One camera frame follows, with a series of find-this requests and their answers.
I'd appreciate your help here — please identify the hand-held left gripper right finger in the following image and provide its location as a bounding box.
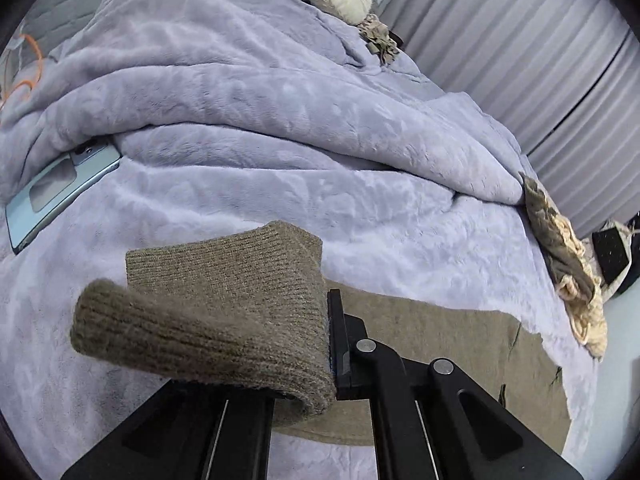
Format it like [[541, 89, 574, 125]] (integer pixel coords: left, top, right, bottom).
[[326, 289, 586, 480]]

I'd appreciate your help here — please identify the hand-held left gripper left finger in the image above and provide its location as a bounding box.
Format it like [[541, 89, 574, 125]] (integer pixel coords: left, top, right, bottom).
[[60, 375, 277, 480]]

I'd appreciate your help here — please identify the brown knitted sweater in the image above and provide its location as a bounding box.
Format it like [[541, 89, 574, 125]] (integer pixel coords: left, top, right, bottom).
[[70, 220, 573, 447]]

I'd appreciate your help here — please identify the lilac fluffy blanket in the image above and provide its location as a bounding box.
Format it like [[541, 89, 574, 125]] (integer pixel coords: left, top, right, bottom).
[[0, 0, 601, 480]]

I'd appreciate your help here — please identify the cream knitted garment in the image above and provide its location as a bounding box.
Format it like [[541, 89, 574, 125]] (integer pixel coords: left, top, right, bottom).
[[540, 210, 608, 358]]

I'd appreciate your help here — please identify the black glittery pouch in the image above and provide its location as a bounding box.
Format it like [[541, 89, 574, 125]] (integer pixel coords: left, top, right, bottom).
[[592, 226, 632, 285]]

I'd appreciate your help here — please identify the crumpled beige cloth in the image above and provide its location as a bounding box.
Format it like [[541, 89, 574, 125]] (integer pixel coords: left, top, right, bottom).
[[359, 12, 403, 65]]

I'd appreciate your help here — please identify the light blue smartphone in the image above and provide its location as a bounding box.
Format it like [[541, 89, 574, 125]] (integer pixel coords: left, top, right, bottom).
[[5, 142, 122, 255]]

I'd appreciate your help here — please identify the grey pleated curtain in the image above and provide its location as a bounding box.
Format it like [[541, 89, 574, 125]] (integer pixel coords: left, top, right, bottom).
[[527, 45, 640, 241], [377, 0, 637, 153]]

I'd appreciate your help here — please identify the orange cable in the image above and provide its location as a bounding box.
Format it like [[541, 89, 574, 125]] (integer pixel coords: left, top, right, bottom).
[[0, 34, 46, 111]]

